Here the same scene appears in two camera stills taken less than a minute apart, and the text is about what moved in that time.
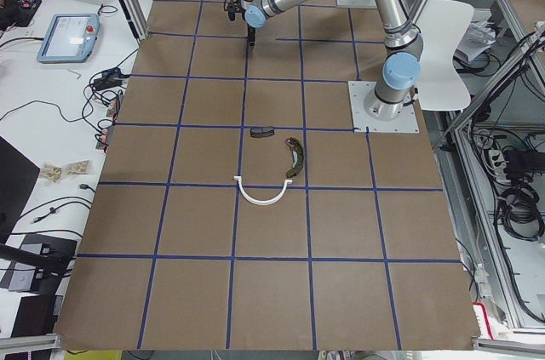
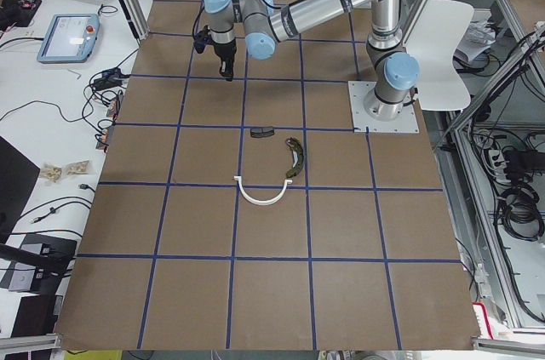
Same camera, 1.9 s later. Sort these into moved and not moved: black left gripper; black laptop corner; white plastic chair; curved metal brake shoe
Moved: black left gripper
Not moved: white plastic chair; black laptop corner; curved metal brake shoe
